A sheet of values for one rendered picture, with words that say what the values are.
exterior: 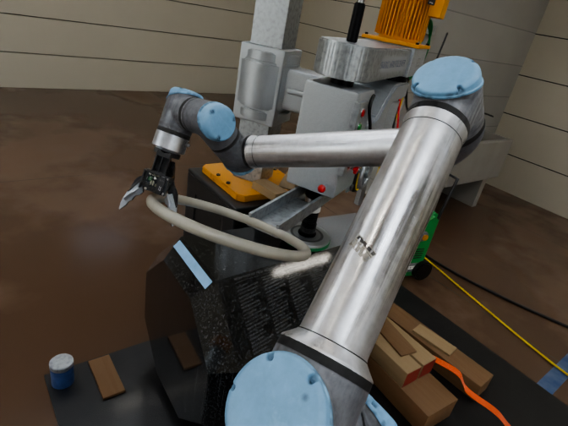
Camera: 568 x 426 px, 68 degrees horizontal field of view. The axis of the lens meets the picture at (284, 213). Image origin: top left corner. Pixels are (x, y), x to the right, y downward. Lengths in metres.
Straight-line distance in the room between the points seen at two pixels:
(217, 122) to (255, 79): 1.31
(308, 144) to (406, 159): 0.36
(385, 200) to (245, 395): 0.35
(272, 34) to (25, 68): 5.52
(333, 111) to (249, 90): 0.86
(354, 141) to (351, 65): 0.61
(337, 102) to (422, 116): 0.84
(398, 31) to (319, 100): 0.72
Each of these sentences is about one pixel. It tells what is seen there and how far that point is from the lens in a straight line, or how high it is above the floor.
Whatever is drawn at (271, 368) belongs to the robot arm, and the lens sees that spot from 0.58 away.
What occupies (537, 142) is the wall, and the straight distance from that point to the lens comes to 6.44.
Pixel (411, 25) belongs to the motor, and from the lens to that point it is 2.19.
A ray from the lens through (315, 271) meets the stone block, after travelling 1.85.
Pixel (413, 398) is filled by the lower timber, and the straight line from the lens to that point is 2.38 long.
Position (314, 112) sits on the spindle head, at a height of 1.43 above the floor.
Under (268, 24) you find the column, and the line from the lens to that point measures 2.39.
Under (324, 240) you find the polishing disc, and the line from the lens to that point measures 1.87.
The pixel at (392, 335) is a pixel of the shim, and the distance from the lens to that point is 2.49.
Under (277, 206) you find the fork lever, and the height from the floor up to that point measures 1.09.
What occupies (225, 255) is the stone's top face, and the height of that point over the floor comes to 0.82.
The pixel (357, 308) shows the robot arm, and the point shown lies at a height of 1.41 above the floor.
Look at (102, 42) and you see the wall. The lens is 7.64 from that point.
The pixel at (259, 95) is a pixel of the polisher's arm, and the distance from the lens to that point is 2.35.
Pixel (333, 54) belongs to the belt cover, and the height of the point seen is 1.65.
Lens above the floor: 1.77
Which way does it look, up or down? 26 degrees down
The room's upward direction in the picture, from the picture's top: 11 degrees clockwise
